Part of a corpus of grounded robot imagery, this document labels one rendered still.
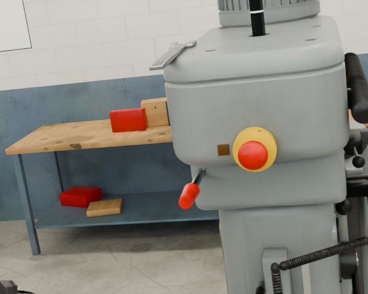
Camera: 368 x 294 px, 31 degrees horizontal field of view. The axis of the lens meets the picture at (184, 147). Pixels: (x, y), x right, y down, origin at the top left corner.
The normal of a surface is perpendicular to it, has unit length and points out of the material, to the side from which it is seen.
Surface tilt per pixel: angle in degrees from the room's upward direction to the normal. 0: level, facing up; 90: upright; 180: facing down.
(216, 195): 90
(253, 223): 90
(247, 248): 90
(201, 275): 0
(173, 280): 0
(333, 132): 90
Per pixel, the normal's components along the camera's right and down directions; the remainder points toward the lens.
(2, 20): -0.19, 0.28
